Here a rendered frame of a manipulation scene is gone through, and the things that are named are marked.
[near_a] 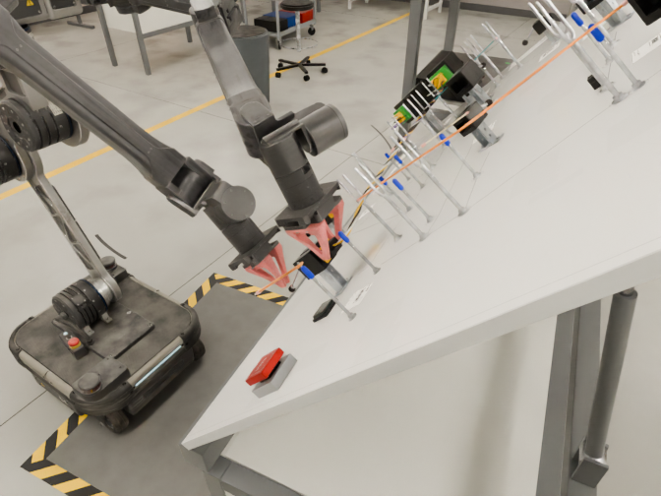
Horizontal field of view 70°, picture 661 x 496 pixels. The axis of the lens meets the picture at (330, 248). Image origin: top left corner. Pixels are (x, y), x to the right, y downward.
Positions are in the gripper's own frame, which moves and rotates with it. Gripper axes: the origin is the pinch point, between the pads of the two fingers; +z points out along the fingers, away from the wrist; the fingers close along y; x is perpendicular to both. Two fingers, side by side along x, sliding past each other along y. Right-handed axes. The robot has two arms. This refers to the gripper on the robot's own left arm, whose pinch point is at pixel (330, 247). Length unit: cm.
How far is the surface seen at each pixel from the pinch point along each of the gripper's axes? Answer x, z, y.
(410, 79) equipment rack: 26, 1, 95
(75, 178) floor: 295, 2, 106
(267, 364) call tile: 0.9, 4.7, -20.8
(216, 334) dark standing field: 131, 74, 42
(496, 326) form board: -34.1, -7.0, -22.2
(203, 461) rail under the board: 23.8, 24.5, -28.6
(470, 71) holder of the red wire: -8, -6, 58
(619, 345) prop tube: -39.5, 9.9, -7.3
